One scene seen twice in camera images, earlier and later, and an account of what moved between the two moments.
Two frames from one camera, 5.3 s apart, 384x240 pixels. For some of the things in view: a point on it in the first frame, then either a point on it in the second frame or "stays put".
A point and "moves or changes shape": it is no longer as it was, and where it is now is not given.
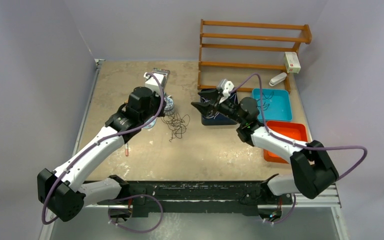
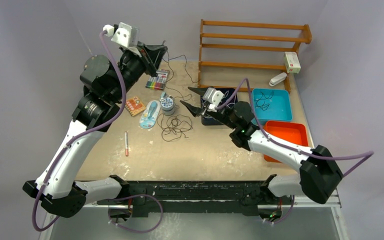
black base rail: [231, 196] stays put
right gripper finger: [211, 94] -> [201, 91]
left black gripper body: [155, 104] -> [134, 66]
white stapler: [277, 79] stays put
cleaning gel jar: [169, 108] stays put
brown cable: [176, 124] moves or changes shape
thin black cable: [264, 105] stays put
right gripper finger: [206, 109] -> [196, 111]
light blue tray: [276, 104] stays put
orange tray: [297, 131] stays put
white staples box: [292, 61] stays put
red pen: [126, 149] stays put
